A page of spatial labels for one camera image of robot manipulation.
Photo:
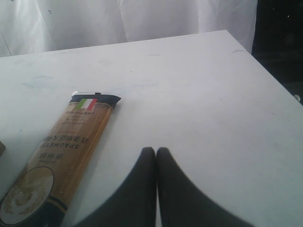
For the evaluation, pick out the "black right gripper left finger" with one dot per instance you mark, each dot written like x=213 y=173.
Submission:
x=133 y=204

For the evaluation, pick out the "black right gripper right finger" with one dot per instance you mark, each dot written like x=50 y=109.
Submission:
x=182 y=204

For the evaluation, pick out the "spaghetti packet with Italian flag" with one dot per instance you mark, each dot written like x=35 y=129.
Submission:
x=42 y=192

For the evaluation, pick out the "large brown paper bag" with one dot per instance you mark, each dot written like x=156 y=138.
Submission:
x=2 y=148

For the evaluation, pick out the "white backdrop curtain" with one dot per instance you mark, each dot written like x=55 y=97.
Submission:
x=31 y=26

